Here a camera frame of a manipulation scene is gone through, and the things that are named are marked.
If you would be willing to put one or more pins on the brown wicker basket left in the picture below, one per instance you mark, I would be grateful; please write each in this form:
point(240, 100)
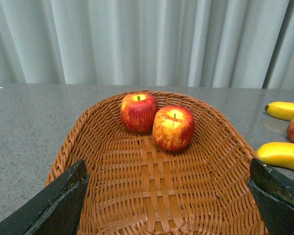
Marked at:
point(137, 188)

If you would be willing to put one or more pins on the red yellow apple front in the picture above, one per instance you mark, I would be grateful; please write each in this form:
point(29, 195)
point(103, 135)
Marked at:
point(173, 128)

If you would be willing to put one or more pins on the white pleated curtain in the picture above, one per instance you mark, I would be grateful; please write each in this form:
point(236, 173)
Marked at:
point(186, 43)

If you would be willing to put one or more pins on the yellow banana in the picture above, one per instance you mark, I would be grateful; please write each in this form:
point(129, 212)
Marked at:
point(278, 154)
point(281, 110)

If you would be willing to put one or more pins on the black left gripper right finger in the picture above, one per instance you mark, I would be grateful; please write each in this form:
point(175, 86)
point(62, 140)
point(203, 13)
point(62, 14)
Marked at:
point(273, 193)

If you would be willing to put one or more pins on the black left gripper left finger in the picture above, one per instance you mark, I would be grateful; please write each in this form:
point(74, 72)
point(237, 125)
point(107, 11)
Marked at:
point(56, 210)

